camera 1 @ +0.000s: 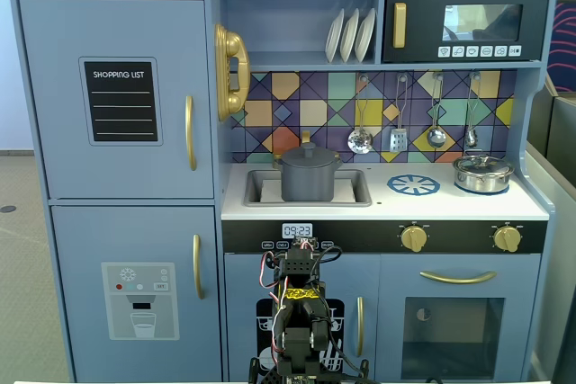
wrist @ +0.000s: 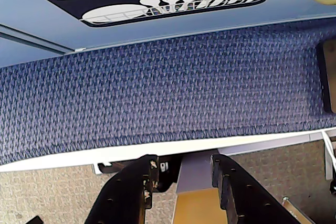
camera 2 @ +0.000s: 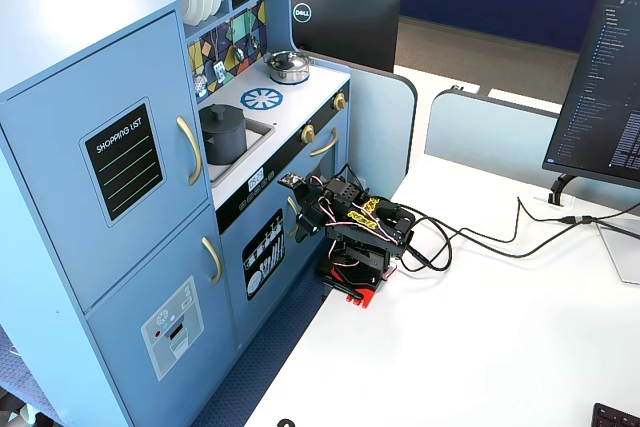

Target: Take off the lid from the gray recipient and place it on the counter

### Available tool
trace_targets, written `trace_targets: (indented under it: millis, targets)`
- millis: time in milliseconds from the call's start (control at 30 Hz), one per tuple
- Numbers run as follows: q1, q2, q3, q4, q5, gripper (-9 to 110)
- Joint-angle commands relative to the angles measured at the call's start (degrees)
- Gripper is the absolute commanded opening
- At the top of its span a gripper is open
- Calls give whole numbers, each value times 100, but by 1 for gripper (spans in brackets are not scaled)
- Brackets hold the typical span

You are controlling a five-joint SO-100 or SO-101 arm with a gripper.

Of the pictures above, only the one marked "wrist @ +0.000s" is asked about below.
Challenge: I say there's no gray and wooden post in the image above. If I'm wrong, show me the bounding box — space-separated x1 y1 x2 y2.
173 153 229 224

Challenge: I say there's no light wooden strip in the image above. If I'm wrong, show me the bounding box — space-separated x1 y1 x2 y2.
281 196 316 224

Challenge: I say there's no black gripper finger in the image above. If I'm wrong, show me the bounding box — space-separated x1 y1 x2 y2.
84 154 160 224
211 154 299 224

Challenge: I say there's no blue toy kitchen body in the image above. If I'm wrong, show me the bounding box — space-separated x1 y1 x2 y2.
0 0 336 67

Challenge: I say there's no blue dishwasher door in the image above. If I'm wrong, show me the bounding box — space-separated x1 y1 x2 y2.
0 0 336 52

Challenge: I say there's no small black object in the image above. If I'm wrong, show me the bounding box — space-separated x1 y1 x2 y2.
23 215 45 224

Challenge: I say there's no white cable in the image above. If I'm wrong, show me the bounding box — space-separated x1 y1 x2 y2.
321 129 336 180

